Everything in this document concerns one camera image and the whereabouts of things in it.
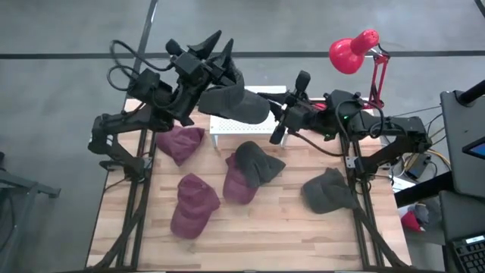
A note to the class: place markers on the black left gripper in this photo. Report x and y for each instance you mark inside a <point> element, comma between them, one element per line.
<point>189,70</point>

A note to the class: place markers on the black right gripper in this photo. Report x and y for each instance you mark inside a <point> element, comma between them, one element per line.
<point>303,113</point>

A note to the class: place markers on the dark grey baseball cap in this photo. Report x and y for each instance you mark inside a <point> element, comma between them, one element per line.
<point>257,163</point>
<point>238,104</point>
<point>327,191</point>

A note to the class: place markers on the maroon baseball cap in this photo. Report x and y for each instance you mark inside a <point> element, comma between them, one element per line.
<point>236,189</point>
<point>193,204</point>
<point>178,142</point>

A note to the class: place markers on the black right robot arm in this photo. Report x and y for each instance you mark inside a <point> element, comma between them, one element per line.
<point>398,129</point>

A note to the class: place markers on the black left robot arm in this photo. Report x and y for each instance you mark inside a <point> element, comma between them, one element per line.
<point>113,125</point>

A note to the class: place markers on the white perforated metal shelf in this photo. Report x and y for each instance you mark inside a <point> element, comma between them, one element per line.
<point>242,127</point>

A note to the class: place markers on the red desk lamp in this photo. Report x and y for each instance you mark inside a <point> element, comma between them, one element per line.
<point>346,57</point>

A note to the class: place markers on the white flat box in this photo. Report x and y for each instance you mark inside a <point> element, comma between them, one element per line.
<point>401,184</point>

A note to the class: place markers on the black power adapter box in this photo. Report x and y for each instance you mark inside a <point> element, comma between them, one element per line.
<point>417,167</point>

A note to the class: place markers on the black cart beam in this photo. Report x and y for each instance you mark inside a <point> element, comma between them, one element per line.
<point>420,191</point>

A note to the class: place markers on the red and grey bundle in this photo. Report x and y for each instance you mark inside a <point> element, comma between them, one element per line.
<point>413,220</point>

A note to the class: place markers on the grey workstation cart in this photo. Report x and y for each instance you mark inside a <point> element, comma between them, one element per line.
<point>454,125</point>

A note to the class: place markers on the black round pole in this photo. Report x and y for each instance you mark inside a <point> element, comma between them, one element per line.
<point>471,93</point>

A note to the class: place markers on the monitor with blue screen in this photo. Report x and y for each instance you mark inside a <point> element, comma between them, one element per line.
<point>476,148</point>

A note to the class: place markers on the grey metal stand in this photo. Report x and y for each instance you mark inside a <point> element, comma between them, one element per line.
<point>30,186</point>

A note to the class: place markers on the black keyboard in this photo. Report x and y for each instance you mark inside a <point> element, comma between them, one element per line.
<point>471,258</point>

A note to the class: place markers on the black aluminium table frame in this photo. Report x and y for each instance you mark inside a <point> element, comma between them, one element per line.
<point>360,221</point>

